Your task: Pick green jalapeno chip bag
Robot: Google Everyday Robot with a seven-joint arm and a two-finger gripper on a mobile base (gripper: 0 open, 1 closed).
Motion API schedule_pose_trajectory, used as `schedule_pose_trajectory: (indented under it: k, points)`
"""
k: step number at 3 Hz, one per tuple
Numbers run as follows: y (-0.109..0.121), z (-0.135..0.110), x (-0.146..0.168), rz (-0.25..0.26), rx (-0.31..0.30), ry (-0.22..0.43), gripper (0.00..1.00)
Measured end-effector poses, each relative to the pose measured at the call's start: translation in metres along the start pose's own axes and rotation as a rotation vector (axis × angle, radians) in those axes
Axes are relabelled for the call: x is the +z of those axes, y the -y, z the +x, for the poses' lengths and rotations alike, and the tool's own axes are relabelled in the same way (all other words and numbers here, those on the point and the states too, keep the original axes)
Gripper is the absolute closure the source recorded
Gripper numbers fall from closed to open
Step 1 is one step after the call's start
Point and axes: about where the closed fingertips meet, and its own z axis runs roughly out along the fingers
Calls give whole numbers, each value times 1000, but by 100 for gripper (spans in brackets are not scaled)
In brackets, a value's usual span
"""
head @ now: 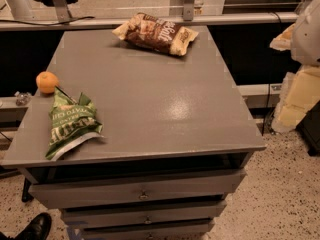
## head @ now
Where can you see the green jalapeno chip bag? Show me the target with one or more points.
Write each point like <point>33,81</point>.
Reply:
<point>73,122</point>

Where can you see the brown sea salt chip bag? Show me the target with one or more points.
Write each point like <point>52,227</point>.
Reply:
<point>153,33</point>

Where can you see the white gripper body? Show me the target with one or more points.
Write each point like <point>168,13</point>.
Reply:
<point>307,39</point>

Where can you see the orange fruit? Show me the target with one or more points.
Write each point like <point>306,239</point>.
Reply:
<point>46,82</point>

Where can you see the grey metal rail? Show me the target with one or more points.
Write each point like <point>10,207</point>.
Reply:
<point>90,22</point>

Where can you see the grey drawer cabinet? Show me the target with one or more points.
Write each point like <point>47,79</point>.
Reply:
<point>160,115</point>

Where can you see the middle grey drawer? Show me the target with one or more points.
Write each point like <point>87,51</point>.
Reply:
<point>144,215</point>

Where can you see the grey drawer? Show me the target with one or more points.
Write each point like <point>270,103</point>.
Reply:
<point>137,189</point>
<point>144,215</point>
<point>148,232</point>

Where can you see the metal bracket post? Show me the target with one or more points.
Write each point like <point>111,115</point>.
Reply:
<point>188,10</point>

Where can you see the top grey drawer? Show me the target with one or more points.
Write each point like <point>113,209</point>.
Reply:
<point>137,189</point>

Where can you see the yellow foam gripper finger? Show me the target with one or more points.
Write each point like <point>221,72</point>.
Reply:
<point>283,41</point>
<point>300,92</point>

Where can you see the crumpled clear plastic piece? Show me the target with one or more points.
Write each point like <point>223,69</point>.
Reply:
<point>22,99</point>

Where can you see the bottom grey drawer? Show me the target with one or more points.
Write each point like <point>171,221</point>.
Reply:
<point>148,232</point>

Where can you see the black leather shoe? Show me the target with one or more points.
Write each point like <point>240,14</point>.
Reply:
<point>38,229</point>

